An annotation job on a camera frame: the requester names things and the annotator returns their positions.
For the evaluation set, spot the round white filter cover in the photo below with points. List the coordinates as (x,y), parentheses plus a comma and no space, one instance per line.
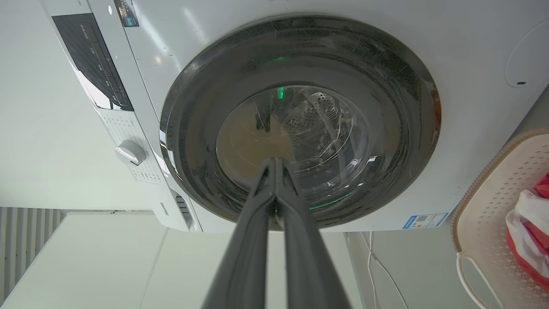
(529,56)

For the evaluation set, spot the black washing machine display panel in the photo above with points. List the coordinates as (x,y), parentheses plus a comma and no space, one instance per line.
(92,60)

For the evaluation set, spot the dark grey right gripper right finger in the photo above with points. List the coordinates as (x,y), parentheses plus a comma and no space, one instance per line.
(309,262)

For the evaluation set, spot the silver washing machine control knob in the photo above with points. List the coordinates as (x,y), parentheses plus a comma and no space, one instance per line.
(130,152)

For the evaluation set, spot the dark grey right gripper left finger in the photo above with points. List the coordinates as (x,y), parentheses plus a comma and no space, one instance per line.
(244,257)

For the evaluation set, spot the white front-load washing machine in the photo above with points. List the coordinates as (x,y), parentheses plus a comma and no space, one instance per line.
(454,141)

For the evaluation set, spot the beige perforated laundry basket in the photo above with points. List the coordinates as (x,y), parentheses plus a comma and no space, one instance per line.
(484,214)

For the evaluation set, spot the blue white label sticker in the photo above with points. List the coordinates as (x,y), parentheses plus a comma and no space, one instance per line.
(425,220)

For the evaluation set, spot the red and white clothing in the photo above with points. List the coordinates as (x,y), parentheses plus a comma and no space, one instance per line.
(529,231)

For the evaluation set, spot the dark energy label sticker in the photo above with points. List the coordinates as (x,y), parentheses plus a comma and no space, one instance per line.
(126,13)

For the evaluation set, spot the dark round washing machine door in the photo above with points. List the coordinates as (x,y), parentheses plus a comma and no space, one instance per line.
(386,107)

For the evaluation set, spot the grey ribbed wall panel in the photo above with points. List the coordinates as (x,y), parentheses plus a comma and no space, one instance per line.
(21,244)

